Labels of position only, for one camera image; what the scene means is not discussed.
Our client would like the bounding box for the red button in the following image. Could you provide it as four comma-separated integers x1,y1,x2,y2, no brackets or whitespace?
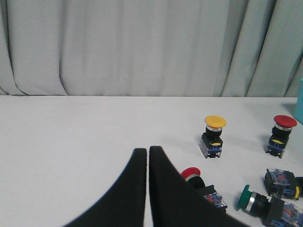
266,115,297,158
180,167,228,212

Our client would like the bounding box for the green button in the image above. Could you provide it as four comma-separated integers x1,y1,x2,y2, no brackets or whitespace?
237,184,303,227
264,169,303,200

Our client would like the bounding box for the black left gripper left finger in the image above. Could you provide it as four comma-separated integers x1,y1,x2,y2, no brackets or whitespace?
66,148,147,227

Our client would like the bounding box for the green button front left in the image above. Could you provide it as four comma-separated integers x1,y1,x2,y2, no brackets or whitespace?
237,184,303,227

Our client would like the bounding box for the green button centre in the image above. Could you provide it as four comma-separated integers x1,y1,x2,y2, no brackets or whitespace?
264,169,303,200

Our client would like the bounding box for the yellow button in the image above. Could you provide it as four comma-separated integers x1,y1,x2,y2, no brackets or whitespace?
199,115,226,158

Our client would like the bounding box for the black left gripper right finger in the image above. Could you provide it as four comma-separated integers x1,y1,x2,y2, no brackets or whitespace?
149,146,245,227

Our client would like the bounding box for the grey curtain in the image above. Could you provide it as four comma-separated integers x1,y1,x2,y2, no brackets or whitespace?
0,0,303,97

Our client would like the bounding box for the turquoise plastic box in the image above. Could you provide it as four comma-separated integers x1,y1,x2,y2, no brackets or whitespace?
294,78,303,124

